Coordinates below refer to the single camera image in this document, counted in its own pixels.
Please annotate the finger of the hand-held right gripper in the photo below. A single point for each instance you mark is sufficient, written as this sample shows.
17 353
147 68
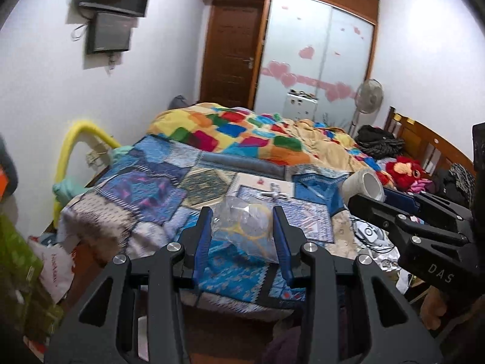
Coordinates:
379 212
401 200

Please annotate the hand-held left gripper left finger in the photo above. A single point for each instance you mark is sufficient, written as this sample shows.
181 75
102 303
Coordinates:
201 239

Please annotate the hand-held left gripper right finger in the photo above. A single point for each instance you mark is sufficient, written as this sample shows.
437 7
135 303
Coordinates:
283 242

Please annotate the clear plastic bag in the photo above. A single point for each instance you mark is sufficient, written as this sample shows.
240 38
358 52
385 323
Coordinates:
242 227

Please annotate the person's right hand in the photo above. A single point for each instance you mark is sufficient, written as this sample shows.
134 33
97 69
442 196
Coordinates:
432 309

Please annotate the white round device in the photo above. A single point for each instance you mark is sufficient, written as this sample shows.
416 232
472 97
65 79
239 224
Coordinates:
365 231

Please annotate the pink striped toy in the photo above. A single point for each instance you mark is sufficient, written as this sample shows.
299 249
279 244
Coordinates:
420 185

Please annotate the red plush toy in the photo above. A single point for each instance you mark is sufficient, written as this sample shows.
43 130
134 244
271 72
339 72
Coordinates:
405 170

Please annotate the black clothes pile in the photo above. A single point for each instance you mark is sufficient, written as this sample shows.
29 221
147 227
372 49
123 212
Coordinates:
379 140
456 182

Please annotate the blue cloth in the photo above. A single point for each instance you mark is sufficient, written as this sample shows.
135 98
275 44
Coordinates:
318 191

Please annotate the brown wooden headboard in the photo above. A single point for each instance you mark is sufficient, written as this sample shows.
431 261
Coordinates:
424 140

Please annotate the blue patchwork bedspread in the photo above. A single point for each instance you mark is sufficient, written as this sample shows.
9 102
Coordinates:
151 197

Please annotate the white standing fan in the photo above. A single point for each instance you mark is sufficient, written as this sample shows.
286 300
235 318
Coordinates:
368 96

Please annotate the colourful patchwork blanket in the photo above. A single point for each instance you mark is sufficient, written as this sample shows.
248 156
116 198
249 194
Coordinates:
246 132

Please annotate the small white cabinet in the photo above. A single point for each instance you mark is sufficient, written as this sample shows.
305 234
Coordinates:
302 104

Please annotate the dark grey object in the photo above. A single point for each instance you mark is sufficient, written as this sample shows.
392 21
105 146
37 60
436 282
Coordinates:
181 102

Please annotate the teal cloth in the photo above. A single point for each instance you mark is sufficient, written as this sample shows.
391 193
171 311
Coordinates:
66 193

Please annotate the white plastic bag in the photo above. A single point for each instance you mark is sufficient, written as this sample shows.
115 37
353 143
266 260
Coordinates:
55 273

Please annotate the wooden wardrobe with frosted doors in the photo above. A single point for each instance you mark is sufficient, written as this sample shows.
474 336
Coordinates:
314 45

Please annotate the green box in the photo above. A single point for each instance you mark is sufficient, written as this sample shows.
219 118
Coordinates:
22 273

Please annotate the brown wooden door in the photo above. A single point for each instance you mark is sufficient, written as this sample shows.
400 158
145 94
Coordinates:
231 53

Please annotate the grey orange bag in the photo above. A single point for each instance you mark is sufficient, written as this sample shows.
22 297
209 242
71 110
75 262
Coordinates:
7 167

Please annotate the yellow padded bed rail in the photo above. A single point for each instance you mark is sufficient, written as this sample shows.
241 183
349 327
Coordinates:
75 136

